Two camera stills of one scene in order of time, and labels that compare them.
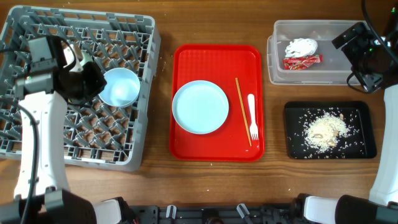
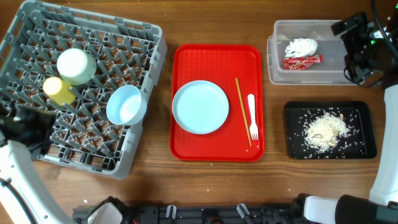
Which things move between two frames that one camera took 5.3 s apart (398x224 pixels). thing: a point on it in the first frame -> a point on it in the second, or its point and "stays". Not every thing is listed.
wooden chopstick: x=241 y=101 stays
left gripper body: x=86 y=85 -> x=40 y=124
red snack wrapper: x=301 y=63 stays
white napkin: x=300 y=47 stays
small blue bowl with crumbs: x=122 y=88 -> x=126 y=106
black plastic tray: x=330 y=129 stays
